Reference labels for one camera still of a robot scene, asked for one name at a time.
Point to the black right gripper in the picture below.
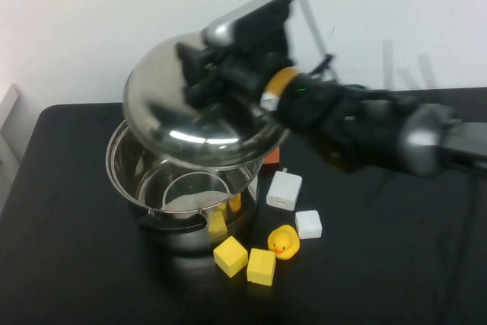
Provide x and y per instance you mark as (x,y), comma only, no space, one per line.
(247,70)

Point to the small white charger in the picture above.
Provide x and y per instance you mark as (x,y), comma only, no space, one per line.
(309,224)

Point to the yellow foam cube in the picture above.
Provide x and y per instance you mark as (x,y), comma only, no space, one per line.
(230,256)
(261,266)

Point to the orange block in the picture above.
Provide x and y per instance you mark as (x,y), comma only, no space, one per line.
(273,157)

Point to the yellow rubber duck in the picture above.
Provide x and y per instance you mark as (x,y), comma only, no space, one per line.
(283,241)

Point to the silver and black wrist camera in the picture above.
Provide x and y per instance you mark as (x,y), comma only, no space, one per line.
(251,16)

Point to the stainless steel pot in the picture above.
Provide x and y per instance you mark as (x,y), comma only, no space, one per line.
(125,165)

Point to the steel lid with black knob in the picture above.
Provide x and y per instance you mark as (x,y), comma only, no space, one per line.
(171,112)

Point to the large white charger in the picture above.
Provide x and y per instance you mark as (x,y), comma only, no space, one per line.
(283,192)

